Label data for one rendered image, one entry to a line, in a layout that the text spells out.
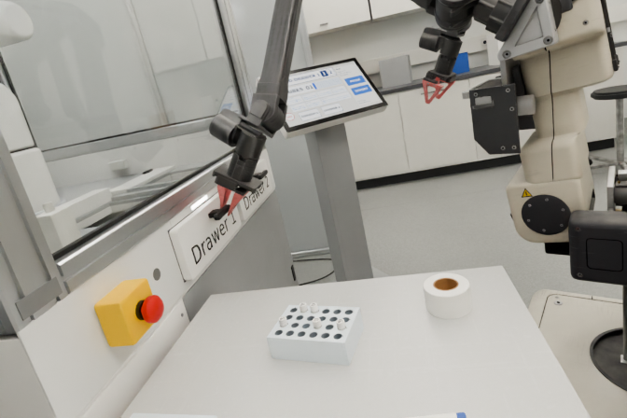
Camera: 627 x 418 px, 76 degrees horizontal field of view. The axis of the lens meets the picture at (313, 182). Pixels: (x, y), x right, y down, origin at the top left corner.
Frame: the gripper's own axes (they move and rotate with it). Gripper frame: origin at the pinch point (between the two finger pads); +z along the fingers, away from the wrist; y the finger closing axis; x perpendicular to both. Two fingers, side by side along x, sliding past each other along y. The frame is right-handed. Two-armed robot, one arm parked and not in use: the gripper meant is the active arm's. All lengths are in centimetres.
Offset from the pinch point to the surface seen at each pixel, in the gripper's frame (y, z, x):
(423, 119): -76, -17, -292
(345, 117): -15, -19, -90
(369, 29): 4, -75, -361
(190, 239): 1.8, 2.4, 13.4
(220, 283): -5.5, 15.9, 3.9
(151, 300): -2.3, -0.1, 36.3
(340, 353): -29.9, -5.5, 36.4
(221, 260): -3.2, 12.5, 0.5
